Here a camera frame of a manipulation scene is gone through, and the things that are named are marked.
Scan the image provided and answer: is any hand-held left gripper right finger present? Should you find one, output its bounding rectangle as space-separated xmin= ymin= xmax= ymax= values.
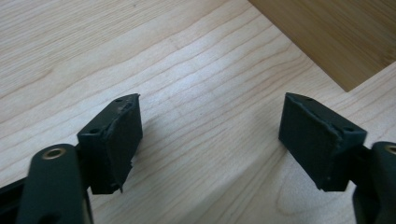
xmin=277 ymin=91 xmax=368 ymax=192

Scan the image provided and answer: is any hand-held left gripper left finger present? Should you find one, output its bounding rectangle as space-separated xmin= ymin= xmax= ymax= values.
xmin=77 ymin=93 xmax=144 ymax=196

